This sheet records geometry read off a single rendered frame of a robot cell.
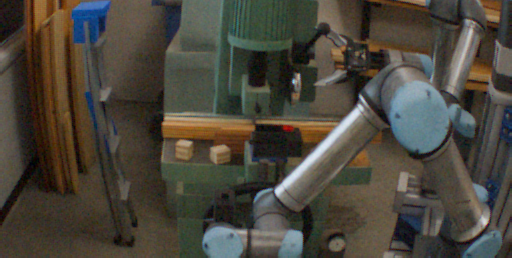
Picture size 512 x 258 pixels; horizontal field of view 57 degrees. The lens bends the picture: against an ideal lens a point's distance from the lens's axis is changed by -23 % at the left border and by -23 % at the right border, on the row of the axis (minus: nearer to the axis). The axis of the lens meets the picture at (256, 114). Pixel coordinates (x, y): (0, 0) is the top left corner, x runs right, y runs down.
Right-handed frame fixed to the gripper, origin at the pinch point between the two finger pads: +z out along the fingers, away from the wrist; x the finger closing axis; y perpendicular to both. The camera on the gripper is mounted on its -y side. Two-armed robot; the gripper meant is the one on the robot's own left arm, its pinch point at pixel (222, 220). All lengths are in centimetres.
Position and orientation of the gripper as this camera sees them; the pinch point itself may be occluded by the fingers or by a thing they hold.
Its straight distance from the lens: 144.3
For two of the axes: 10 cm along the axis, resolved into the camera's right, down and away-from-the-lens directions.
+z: -0.6, 0.8, 10.0
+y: -0.7, 9.9, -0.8
